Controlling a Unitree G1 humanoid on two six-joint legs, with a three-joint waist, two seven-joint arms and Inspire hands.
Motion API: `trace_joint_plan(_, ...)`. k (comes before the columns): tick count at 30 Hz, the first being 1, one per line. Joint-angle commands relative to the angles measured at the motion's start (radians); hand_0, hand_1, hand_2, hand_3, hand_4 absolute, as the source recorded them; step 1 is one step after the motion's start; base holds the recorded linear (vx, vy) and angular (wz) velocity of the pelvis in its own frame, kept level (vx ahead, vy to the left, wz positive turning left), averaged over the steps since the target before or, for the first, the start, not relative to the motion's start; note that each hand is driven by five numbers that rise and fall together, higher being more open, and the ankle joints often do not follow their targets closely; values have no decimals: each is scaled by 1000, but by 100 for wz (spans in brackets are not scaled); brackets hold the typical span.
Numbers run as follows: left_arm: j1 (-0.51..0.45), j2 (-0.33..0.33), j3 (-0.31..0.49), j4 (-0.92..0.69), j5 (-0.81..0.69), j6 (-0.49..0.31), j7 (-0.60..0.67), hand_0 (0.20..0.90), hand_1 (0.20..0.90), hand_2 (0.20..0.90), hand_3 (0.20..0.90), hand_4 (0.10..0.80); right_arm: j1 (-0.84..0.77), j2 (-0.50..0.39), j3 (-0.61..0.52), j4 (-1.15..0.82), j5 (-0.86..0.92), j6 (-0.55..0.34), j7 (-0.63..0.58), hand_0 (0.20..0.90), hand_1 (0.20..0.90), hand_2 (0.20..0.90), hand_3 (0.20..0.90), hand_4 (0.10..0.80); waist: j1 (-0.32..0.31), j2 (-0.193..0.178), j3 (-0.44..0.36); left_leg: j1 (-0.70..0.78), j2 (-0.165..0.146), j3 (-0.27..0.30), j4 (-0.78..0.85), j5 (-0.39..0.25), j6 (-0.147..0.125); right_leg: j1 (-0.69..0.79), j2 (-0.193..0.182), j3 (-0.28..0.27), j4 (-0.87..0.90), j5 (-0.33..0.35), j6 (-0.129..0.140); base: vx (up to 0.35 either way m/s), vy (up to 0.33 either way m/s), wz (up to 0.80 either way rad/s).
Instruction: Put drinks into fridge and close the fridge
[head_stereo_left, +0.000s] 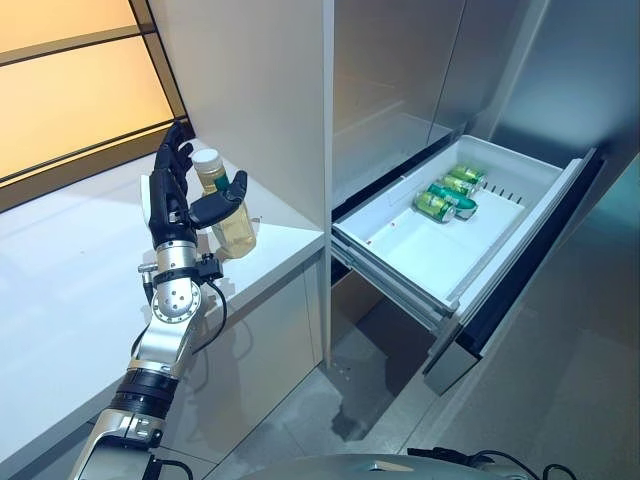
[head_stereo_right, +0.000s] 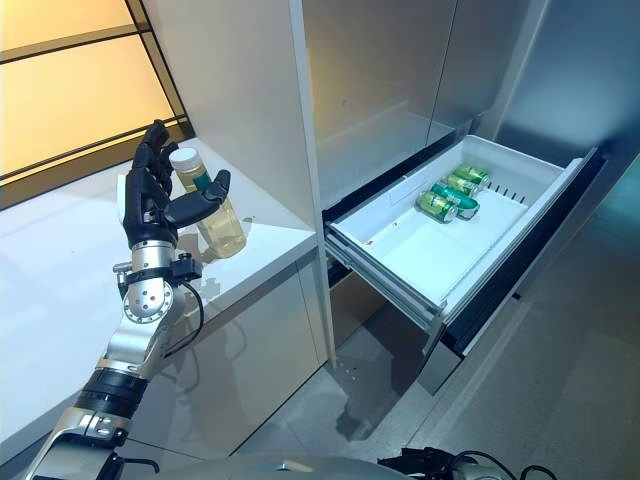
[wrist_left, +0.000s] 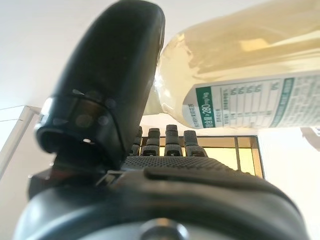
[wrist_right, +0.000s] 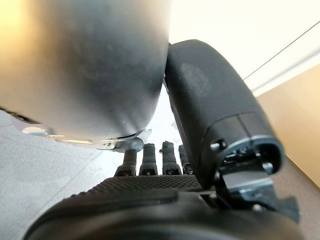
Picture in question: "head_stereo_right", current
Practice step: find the grey drawer slide rails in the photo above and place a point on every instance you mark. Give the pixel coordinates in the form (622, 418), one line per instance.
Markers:
(380, 290)

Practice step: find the grey robot torso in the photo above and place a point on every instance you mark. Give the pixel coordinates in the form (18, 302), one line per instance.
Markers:
(310, 472)

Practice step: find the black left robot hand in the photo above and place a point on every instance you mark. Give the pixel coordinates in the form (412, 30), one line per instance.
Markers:
(145, 210)

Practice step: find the white tall cabinet panel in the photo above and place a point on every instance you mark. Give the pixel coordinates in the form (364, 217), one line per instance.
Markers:
(240, 100)

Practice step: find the amber window with dark frame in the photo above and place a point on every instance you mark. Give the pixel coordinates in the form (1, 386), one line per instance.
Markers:
(75, 90)

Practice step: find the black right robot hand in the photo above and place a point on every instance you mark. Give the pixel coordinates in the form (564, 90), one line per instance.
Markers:
(420, 462)

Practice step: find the dark green drink can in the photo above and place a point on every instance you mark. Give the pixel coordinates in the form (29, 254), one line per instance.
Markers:
(457, 200)

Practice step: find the yellow tea bottle white cap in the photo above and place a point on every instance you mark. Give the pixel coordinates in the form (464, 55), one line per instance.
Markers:
(222, 230)

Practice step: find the white fridge drawer bin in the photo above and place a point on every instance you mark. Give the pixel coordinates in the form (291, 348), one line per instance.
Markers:
(415, 245)

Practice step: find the dark fridge drawer front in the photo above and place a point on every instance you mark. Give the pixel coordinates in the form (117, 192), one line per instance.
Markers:
(530, 280)

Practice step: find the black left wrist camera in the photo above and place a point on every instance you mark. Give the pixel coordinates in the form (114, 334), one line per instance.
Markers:
(185, 267)

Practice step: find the stainless steel fridge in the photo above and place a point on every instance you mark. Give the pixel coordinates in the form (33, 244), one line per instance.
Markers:
(375, 75)

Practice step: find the light green drink can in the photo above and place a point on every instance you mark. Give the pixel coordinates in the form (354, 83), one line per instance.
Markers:
(461, 185)
(472, 174)
(436, 205)

